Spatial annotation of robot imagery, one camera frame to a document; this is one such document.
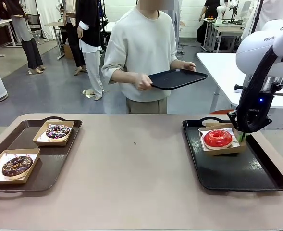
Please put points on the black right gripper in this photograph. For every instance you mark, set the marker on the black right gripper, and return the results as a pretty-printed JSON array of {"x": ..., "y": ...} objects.
[{"x": 256, "y": 115}]

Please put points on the red glazed donut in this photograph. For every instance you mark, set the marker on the red glazed donut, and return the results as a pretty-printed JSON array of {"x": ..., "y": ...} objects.
[{"x": 211, "y": 142}]

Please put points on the black serving tray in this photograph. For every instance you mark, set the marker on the black serving tray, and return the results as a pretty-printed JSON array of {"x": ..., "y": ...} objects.
[{"x": 177, "y": 79}]

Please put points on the colourful sprinkles donut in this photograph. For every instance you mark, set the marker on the colourful sprinkles donut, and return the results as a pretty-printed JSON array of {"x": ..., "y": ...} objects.
[{"x": 59, "y": 137}]

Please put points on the chocolate glazed donut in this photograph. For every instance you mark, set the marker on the chocolate glazed donut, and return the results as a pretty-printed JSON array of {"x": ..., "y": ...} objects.
[{"x": 9, "y": 170}]

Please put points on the person's right forearm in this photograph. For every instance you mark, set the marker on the person's right forearm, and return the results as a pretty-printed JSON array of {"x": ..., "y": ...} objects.
[{"x": 124, "y": 77}]

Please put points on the small white robot arm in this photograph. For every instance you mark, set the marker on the small white robot arm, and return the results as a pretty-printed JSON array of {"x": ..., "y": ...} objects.
[{"x": 220, "y": 10}]

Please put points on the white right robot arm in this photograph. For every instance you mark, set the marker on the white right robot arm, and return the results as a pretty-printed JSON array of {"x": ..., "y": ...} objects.
[{"x": 251, "y": 48}]

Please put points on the person's left forearm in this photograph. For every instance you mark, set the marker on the person's left forearm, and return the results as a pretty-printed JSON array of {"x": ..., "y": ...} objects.
[{"x": 177, "y": 64}]

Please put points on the large black plastic tray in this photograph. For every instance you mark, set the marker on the large black plastic tray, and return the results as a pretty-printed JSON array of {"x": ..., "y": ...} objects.
[{"x": 227, "y": 173}]

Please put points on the brown plastic tray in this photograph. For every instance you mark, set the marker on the brown plastic tray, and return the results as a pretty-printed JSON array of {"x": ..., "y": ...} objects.
[{"x": 52, "y": 163}]

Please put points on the person's left hand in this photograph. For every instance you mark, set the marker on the person's left hand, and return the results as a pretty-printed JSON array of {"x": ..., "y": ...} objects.
[{"x": 188, "y": 65}]

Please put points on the person's right hand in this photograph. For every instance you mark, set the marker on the person's right hand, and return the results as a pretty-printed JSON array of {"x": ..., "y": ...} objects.
[{"x": 143, "y": 83}]

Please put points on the large white table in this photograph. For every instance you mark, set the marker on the large white table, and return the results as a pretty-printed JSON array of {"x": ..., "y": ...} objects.
[{"x": 215, "y": 69}]

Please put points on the grey workbench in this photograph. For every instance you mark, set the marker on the grey workbench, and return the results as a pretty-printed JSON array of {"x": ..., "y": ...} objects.
[{"x": 227, "y": 30}]

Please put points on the white hanging garment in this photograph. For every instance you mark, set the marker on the white hanging garment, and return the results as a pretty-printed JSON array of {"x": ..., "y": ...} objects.
[{"x": 273, "y": 9}]

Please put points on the person in black clothes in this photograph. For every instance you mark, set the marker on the person in black clothes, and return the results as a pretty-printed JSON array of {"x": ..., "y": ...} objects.
[{"x": 211, "y": 7}]

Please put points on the person in cream sweater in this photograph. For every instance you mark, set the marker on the person in cream sweater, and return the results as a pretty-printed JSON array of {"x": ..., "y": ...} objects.
[{"x": 141, "y": 48}]

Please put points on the gold item on floor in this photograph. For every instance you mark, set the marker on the gold item on floor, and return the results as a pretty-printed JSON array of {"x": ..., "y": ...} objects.
[{"x": 89, "y": 93}]

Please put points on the figure in black jacket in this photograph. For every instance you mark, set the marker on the figure in black jacket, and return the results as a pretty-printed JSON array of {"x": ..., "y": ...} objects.
[{"x": 89, "y": 24}]

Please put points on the cardboard carton on floor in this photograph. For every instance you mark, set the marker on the cardboard carton on floor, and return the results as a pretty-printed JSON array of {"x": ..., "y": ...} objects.
[{"x": 69, "y": 51}]

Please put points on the figure in beige top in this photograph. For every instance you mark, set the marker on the figure in beige top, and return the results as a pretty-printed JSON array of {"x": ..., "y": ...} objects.
[{"x": 71, "y": 36}]

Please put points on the wooden table white legs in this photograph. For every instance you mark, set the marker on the wooden table white legs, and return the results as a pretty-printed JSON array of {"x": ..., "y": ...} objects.
[{"x": 54, "y": 24}]

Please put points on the black office chair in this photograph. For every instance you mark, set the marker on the black office chair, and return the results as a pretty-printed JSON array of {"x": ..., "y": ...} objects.
[{"x": 34, "y": 21}]

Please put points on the figure in grey dress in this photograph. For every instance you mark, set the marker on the figure in grey dress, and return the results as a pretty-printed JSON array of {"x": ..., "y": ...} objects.
[{"x": 26, "y": 31}]

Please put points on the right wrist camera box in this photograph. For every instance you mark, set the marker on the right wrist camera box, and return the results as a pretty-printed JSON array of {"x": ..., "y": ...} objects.
[{"x": 239, "y": 90}]

